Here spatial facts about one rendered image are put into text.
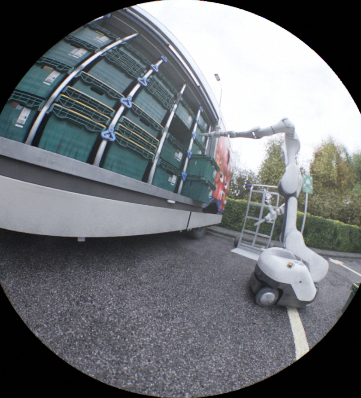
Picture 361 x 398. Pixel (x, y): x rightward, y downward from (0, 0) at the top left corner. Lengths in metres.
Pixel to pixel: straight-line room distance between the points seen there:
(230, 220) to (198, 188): 2.68
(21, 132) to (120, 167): 0.72
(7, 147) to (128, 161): 0.76
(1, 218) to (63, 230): 0.35
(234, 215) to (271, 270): 3.02
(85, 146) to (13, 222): 0.54
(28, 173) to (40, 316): 0.58
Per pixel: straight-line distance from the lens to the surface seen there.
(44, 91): 0.92
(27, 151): 0.60
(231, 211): 3.81
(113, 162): 0.80
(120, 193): 0.67
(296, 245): 0.98
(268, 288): 0.91
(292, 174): 1.02
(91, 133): 0.77
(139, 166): 0.90
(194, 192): 1.27
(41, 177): 0.60
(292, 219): 1.00
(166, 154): 1.12
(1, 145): 0.68
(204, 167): 1.31
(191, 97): 2.04
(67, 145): 0.75
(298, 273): 0.88
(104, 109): 0.84
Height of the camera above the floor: 0.58
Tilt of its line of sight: 2 degrees up
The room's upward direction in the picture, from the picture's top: 13 degrees clockwise
